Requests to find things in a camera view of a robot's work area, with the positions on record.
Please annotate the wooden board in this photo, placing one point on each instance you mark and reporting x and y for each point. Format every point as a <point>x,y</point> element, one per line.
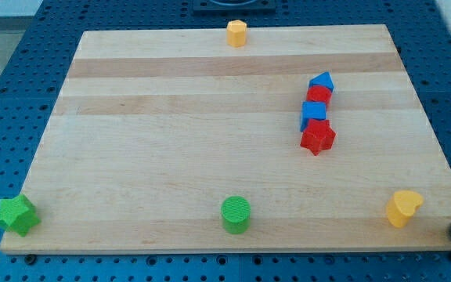
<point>153,130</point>

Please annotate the red star block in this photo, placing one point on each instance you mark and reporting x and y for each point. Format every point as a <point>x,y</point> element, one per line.
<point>318,136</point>

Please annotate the green star block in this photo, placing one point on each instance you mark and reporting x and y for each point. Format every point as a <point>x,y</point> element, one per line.
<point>18,215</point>

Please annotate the green cylinder block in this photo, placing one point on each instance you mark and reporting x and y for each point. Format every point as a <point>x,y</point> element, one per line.
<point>235,213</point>

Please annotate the blue cube block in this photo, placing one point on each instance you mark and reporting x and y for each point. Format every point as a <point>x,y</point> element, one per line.
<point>312,110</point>

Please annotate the red cylinder block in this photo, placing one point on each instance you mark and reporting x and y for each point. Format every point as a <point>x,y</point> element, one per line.
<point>319,93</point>

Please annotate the yellow hexagon block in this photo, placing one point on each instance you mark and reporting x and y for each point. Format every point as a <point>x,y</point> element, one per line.
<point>236,33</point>

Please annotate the blue pentagon block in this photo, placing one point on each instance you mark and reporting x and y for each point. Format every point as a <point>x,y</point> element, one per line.
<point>323,79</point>

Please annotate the yellow heart block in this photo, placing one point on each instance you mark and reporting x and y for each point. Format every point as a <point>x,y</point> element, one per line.
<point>402,206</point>

